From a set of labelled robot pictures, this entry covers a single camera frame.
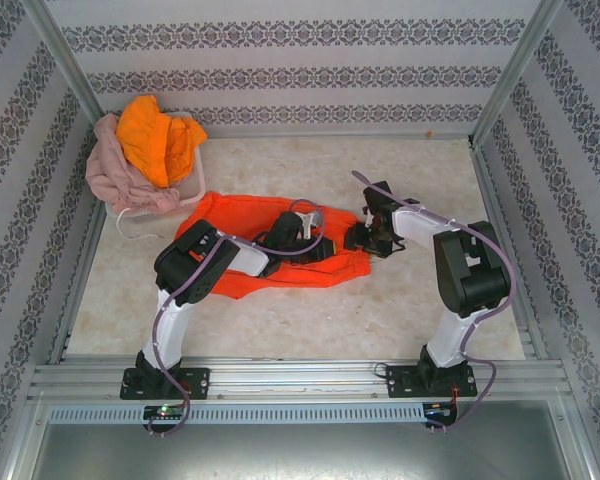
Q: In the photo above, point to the aluminium mounting rail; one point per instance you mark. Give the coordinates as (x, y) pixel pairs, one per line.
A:
(290, 380)

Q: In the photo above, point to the red-orange shorts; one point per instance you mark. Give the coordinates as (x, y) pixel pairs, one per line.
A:
(230, 215)

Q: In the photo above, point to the white plastic basket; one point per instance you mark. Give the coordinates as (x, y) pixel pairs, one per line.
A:
(197, 175)

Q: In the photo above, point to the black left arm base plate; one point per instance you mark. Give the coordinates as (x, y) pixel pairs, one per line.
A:
(197, 382)

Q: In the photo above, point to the aluminium frame post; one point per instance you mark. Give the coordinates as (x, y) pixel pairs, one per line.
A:
(517, 70)
(65, 55)

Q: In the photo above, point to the small circuit board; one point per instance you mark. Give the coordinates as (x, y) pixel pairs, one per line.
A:
(437, 409)
(165, 411)

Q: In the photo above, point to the grey metal shelf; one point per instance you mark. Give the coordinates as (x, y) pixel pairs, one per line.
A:
(300, 455)

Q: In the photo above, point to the pink shorts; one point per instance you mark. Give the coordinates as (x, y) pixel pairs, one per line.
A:
(105, 170)

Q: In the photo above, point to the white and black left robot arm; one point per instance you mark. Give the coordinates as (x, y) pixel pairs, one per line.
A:
(167, 330)

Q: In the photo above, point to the aluminium frame bar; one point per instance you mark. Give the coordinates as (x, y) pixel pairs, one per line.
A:
(78, 285)
(330, 134)
(529, 310)

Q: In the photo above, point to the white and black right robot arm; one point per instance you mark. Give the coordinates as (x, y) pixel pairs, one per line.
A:
(450, 340)

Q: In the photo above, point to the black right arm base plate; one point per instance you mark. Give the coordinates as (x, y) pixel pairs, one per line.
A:
(400, 382)

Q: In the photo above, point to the light orange shorts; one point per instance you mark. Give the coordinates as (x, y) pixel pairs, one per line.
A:
(145, 140)

